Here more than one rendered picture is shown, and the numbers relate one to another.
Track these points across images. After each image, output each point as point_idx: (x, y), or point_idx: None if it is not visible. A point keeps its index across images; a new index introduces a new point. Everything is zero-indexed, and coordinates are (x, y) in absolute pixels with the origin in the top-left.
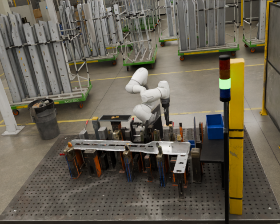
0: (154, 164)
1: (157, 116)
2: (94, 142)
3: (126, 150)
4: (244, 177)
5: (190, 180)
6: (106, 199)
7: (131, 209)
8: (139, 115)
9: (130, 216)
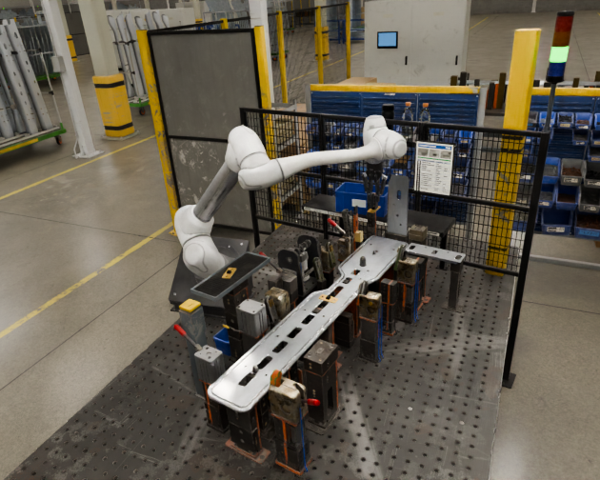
0: None
1: (234, 248)
2: (268, 347)
3: (363, 293)
4: None
5: None
6: (429, 404)
7: (470, 370)
8: (213, 263)
9: (491, 374)
